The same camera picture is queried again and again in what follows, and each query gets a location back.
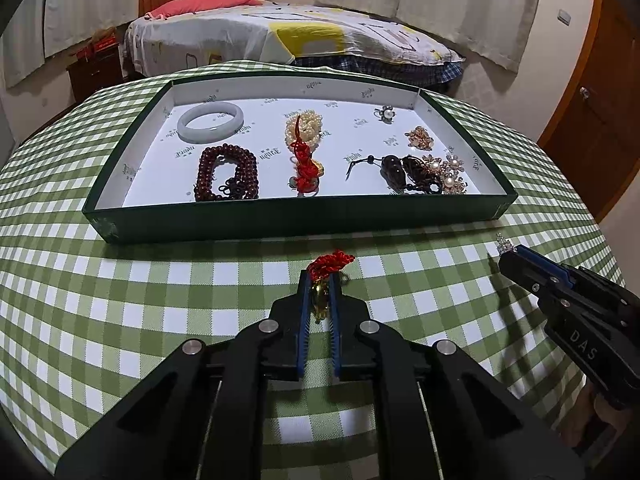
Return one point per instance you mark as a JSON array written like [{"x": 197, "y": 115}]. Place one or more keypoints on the pink pillow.
[{"x": 200, "y": 6}]

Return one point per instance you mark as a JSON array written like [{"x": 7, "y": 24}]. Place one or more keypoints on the silver rhinestone brooch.
[{"x": 504, "y": 246}]

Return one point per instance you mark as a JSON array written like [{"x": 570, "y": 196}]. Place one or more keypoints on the pearl flower brooch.
[{"x": 450, "y": 175}]

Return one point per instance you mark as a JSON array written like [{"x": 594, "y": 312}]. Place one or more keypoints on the dark wooden nightstand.
[{"x": 95, "y": 75}]

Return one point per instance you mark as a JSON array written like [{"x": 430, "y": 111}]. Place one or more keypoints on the dark carved wooden pendant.
[{"x": 392, "y": 166}]

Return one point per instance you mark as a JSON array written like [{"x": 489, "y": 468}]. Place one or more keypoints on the bed with patterned cover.
[{"x": 250, "y": 30}]

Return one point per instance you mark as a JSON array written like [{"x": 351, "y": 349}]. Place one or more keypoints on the metal door knob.
[{"x": 584, "y": 92}]

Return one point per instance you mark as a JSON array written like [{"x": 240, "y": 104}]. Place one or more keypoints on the red knot gold charm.
[
  {"x": 302, "y": 161},
  {"x": 327, "y": 262}
]

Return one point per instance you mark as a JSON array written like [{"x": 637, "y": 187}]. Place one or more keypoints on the blue plaid bed sheet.
[{"x": 400, "y": 73}]

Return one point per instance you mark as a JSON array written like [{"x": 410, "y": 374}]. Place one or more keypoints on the brown wooden door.
[{"x": 600, "y": 110}]

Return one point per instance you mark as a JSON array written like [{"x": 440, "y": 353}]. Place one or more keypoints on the red boxes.
[{"x": 102, "y": 45}]

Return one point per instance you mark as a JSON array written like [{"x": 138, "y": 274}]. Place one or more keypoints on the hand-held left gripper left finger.
[{"x": 302, "y": 332}]

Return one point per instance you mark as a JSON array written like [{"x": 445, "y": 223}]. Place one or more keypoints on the wall switch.
[{"x": 564, "y": 15}]

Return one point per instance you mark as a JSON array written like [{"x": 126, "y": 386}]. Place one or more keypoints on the white jade bangle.
[{"x": 187, "y": 131}]

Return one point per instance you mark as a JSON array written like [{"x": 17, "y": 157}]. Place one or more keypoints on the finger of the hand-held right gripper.
[
  {"x": 547, "y": 263},
  {"x": 527, "y": 271}
]

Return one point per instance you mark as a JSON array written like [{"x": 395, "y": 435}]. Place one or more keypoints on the dark green tray box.
[{"x": 300, "y": 217}]

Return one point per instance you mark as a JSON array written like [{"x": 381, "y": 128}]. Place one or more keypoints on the small gold flower brooch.
[{"x": 419, "y": 137}]

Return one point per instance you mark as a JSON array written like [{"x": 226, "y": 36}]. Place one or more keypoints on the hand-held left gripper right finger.
[{"x": 334, "y": 335}]

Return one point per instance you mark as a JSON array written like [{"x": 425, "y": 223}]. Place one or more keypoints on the green checkered tablecloth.
[{"x": 150, "y": 300}]

